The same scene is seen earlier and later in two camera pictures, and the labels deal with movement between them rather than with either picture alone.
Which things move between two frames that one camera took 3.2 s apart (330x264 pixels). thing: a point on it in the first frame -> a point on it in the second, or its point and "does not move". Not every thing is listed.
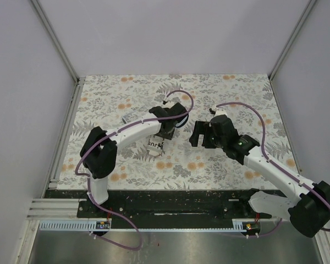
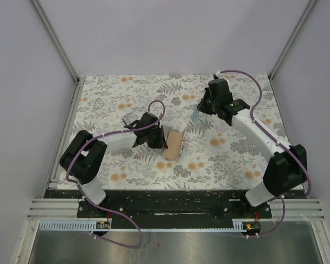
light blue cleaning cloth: (182, 122) -> (194, 116)
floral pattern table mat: (170, 132) does not move
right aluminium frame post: (309, 6) does not move
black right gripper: (201, 128) -> (201, 106)
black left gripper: (168, 136) -> (161, 143)
